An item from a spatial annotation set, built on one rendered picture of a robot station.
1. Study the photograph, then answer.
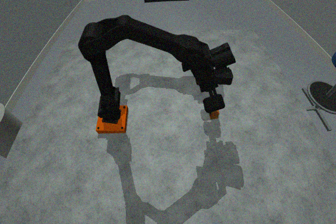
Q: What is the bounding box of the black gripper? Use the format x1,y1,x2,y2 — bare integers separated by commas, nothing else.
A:
195,71,225,113

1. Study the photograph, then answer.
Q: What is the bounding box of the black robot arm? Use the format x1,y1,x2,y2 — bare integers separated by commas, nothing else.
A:
78,15,236,124

